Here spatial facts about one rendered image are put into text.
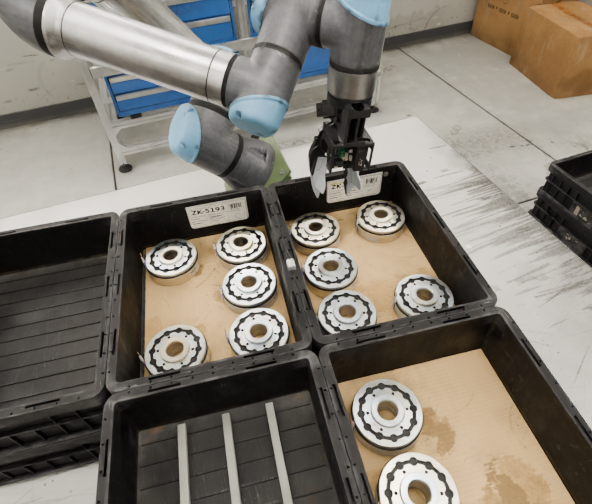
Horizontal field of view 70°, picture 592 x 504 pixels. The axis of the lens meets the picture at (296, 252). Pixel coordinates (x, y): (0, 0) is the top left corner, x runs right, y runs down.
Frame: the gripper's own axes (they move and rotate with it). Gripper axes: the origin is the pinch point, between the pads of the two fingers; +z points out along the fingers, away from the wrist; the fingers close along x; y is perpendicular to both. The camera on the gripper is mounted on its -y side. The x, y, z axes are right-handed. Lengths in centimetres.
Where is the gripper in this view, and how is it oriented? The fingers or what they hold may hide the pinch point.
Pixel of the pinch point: (331, 187)
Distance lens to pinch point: 83.2
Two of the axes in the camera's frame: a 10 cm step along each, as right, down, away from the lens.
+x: 9.7, -1.2, 2.0
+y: 2.3, 7.0, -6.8
